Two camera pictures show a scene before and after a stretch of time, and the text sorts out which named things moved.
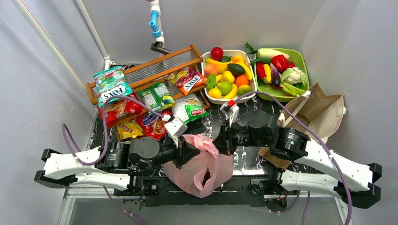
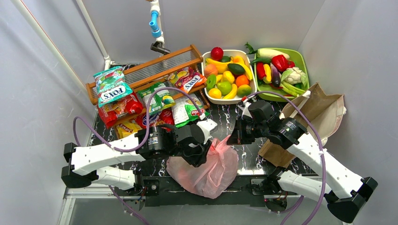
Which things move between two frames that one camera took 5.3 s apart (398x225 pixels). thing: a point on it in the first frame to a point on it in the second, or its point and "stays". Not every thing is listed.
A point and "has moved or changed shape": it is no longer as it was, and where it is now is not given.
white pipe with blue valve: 158,45 stays
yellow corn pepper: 268,78 stays
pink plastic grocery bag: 189,178 has moved or changed shape
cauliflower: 294,76 stays
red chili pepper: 260,70 stays
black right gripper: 224,138 to 235,133
